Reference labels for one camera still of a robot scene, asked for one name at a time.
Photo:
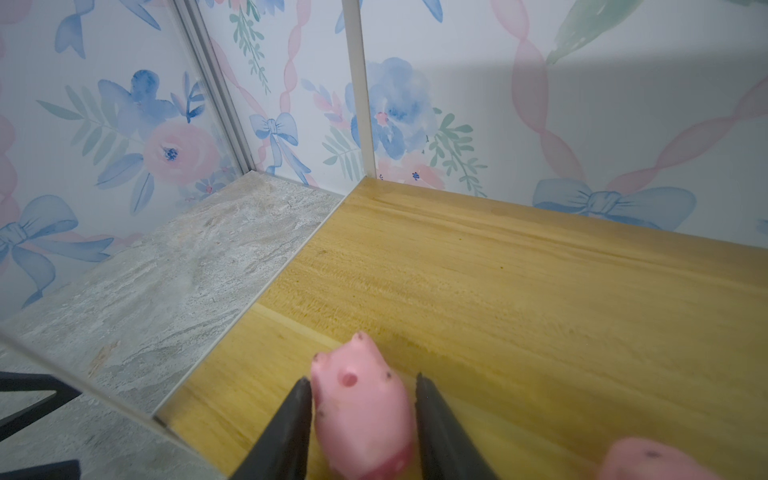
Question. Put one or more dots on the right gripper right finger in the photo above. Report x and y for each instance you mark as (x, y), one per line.
(446, 450)

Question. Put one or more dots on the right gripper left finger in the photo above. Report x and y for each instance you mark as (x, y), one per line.
(281, 451)

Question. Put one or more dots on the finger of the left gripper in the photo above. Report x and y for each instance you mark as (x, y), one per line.
(66, 470)
(61, 394)

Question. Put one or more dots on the left aluminium corner post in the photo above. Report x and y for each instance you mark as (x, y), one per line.
(202, 47)

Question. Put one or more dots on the pink toy pig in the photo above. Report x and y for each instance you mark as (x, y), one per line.
(639, 458)
(363, 416)

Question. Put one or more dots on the wooden two-tier shelf white frame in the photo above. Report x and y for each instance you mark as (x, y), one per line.
(555, 209)

